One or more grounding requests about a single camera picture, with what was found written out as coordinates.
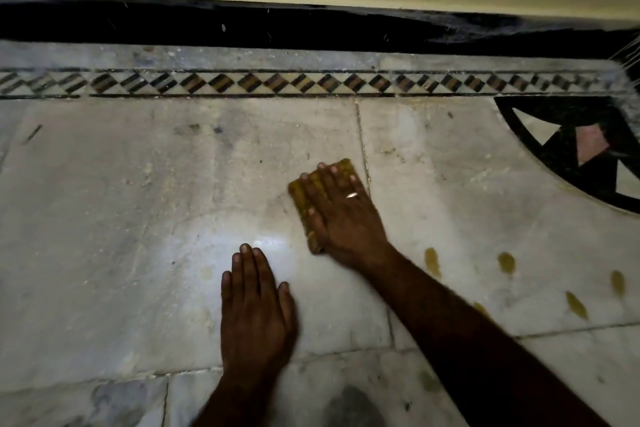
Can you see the person's right hand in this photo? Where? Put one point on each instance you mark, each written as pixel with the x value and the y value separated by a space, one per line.
pixel 345 221

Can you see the person's left thumb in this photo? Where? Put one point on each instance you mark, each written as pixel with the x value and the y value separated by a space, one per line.
pixel 286 304

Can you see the person's left hand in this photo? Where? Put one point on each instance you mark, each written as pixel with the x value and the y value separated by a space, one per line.
pixel 255 326

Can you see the yellow cleaning cloth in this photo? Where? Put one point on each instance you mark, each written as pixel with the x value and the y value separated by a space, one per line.
pixel 299 194

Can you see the person's left middle finger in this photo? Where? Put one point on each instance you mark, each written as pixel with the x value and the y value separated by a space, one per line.
pixel 248 276

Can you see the person's right middle finger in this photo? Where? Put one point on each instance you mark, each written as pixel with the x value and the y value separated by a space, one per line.
pixel 331 184

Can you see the person's right thumb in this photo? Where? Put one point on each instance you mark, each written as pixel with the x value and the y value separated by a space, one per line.
pixel 315 229

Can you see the person's right little finger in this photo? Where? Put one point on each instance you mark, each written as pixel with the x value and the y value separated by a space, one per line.
pixel 362 191

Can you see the person's left forearm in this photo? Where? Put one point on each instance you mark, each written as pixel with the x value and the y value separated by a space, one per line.
pixel 235 401

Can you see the person's right forearm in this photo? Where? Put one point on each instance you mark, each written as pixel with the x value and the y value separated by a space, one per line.
pixel 475 341

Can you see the person's left little finger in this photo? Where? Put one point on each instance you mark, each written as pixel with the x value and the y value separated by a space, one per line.
pixel 226 294

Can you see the broom bristles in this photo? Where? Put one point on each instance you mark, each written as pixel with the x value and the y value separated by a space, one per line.
pixel 631 71

